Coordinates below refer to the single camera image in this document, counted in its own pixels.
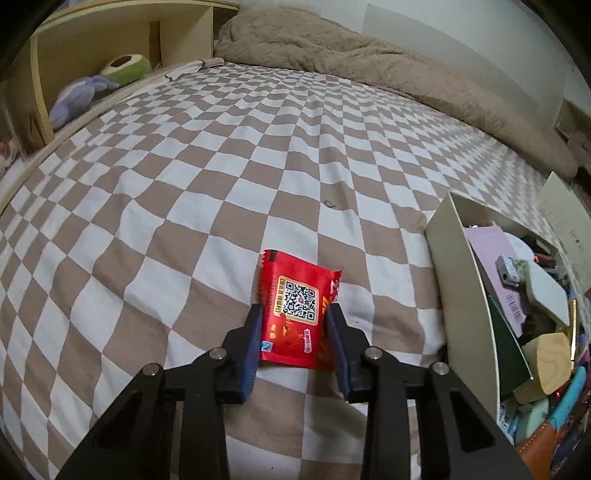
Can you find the green avocado plush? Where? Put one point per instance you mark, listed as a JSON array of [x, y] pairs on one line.
[[126, 69]]

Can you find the red snack packet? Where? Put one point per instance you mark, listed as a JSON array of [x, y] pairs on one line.
[[295, 295]]

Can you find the white shoe box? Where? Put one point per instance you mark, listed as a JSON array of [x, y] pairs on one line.
[[570, 221]]

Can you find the beige fluffy duvet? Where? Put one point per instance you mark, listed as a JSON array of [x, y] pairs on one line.
[[298, 39]]

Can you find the purple plush toy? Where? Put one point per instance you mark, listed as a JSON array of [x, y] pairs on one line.
[[76, 98]]

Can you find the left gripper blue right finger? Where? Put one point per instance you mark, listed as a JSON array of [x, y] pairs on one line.
[[458, 437]]

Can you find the wooden headboard shelf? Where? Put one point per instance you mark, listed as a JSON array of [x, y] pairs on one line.
[[78, 41]]

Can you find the teal lighter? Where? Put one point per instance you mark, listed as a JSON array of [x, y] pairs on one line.
[[560, 414]]

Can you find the brown leather pouch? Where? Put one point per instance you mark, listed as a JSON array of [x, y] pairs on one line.
[[537, 451]]

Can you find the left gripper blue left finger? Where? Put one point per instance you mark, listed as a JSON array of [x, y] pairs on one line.
[[182, 406]]

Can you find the white remote control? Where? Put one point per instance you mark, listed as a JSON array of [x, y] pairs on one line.
[[546, 294]]

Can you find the pink notebook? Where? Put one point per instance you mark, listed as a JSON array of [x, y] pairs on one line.
[[490, 243]]

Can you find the wooden oval lid box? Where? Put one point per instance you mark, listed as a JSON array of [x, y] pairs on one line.
[[548, 356]]

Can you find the checkered brown white bedsheet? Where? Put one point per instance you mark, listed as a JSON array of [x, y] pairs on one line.
[[137, 240]]

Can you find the white clutter box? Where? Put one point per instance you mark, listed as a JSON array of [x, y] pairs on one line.
[[482, 347]]

